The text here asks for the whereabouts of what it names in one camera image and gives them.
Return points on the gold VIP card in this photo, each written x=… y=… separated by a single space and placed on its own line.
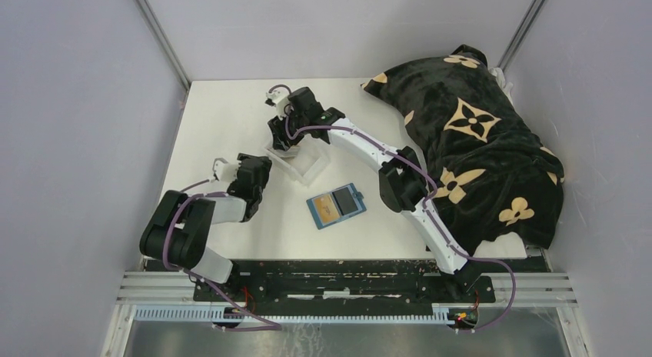
x=326 y=209

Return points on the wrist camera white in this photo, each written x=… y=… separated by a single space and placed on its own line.
x=278 y=98
x=224 y=171

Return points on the aluminium rail frame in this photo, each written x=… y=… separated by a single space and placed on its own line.
x=529 y=290

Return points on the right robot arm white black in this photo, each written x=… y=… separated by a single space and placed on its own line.
x=404 y=186

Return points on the black blanket with beige flowers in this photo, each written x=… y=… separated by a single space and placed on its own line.
x=494 y=175

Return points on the blue leather card holder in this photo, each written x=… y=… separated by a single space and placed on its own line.
x=357 y=194

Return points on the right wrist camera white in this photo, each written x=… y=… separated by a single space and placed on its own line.
x=278 y=98

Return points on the white slotted cable duct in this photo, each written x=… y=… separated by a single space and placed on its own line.
x=227 y=315

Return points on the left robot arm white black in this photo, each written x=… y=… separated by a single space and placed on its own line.
x=177 y=233

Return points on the black card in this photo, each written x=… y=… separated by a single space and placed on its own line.
x=345 y=201

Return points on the stack of cards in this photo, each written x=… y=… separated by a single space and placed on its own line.
x=292 y=152

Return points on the clear plastic tray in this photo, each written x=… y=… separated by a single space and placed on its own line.
x=311 y=161

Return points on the white crumpled cloth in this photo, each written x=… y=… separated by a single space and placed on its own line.
x=502 y=82

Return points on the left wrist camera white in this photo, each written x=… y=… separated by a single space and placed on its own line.
x=224 y=171

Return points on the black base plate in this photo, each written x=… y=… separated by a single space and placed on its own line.
x=348 y=287

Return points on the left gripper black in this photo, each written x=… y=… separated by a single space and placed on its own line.
x=267 y=165

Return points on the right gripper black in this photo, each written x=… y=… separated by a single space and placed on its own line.
x=277 y=127

